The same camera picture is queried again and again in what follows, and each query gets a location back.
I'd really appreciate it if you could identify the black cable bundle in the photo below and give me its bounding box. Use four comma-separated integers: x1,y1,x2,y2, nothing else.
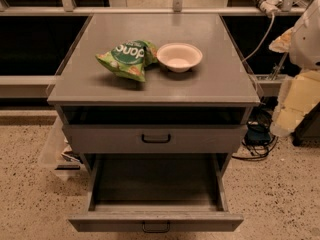
231,107,279,162

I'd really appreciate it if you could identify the green rice chip bag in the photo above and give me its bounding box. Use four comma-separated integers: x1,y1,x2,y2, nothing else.
96,40,158,82

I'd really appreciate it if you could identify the grey middle drawer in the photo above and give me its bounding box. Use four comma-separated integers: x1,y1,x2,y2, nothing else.
63,125,247,154

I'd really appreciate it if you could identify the white power cable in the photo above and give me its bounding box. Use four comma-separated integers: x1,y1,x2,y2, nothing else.
241,12,276,64

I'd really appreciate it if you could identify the white power strip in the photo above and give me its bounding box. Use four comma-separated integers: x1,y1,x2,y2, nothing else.
253,0,281,16

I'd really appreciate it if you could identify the open grey bottom drawer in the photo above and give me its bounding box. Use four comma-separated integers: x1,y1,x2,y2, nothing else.
69,154,243,233

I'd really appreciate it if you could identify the grey drawer cabinet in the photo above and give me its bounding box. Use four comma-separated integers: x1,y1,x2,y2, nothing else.
46,13,261,174

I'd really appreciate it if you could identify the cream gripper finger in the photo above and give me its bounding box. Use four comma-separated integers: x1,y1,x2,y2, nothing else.
269,28,293,53
270,70,320,137

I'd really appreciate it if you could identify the white paper bowl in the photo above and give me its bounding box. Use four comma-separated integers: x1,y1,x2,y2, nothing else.
157,43,203,73

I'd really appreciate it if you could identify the metal frame rail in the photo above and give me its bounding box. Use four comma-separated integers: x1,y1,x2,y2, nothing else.
0,5,306,18

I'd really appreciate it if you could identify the blue power adapter box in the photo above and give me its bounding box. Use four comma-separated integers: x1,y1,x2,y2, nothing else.
245,124,271,146

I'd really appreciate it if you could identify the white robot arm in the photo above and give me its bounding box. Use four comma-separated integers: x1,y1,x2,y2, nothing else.
269,0,320,137

